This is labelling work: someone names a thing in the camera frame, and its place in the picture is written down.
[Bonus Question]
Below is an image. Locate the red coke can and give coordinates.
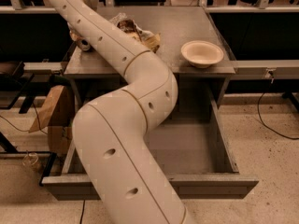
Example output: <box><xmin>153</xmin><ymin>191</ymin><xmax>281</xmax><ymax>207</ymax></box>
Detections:
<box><xmin>76</xmin><ymin>37</ymin><xmax>91</xmax><ymax>51</ymax></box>

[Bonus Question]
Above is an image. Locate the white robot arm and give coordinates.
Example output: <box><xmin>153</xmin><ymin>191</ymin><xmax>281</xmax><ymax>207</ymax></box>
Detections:
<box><xmin>50</xmin><ymin>0</ymin><xmax>196</xmax><ymax>224</ymax></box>

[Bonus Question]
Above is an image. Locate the open grey top drawer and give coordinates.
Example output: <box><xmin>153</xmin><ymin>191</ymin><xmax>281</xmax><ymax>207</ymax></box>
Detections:
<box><xmin>41</xmin><ymin>87</ymin><xmax>259</xmax><ymax>202</ymax></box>

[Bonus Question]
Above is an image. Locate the clear plastic water bottle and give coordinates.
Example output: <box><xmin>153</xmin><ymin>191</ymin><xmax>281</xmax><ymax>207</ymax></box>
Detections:
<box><xmin>109</xmin><ymin>12</ymin><xmax>127</xmax><ymax>26</ymax></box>

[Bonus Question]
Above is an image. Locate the yellow brown chip bag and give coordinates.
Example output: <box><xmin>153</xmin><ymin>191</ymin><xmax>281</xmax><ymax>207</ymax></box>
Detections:
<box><xmin>117</xmin><ymin>20</ymin><xmax>161</xmax><ymax>53</ymax></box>

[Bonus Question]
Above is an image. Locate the brown cardboard box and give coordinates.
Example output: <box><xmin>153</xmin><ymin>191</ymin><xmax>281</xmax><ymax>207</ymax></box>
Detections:
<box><xmin>29</xmin><ymin>85</ymin><xmax>75</xmax><ymax>154</ymax></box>

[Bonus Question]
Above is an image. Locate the grey cabinet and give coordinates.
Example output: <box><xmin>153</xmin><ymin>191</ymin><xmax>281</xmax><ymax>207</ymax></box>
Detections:
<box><xmin>61</xmin><ymin>6</ymin><xmax>236</xmax><ymax>123</ymax></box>

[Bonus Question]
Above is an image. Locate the white bowl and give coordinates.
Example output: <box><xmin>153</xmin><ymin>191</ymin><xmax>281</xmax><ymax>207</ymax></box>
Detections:
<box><xmin>180</xmin><ymin>40</ymin><xmax>224</xmax><ymax>68</ymax></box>

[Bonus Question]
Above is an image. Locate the clear plastic cup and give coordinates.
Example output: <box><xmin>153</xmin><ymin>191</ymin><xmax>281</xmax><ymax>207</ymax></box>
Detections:
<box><xmin>22</xmin><ymin>152</ymin><xmax>43</xmax><ymax>173</ymax></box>

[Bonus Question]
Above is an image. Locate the black metal frame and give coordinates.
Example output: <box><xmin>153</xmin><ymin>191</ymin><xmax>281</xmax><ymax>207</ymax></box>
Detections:
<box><xmin>0</xmin><ymin>61</ymin><xmax>59</xmax><ymax>187</ymax></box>

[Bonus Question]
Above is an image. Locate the black floor cable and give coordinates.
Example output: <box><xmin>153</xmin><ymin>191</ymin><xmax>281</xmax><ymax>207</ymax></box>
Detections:
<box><xmin>78</xmin><ymin>199</ymin><xmax>86</xmax><ymax>224</ymax></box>

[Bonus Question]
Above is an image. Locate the black cable right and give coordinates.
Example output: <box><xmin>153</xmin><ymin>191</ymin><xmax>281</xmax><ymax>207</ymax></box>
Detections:
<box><xmin>256</xmin><ymin>91</ymin><xmax>299</xmax><ymax>141</ymax></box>

